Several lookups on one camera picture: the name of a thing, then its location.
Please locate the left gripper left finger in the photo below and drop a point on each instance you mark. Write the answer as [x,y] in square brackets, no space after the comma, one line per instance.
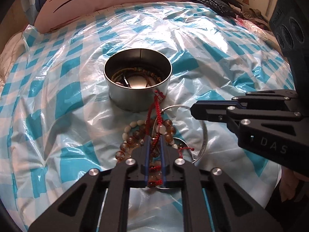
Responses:
[139,177]

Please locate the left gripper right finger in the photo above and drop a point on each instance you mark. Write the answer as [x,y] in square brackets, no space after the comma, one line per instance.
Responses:
[170,176]

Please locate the round metal tin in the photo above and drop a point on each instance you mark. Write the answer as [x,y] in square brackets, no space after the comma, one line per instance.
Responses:
[135,77]

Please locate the blue checkered plastic sheet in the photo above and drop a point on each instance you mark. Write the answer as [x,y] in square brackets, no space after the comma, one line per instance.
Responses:
[67,100]

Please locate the white striped bed quilt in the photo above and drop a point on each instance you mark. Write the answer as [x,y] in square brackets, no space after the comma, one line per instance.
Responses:
[12,50]

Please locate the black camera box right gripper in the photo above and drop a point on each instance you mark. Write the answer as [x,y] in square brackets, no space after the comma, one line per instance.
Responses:
[290,27]

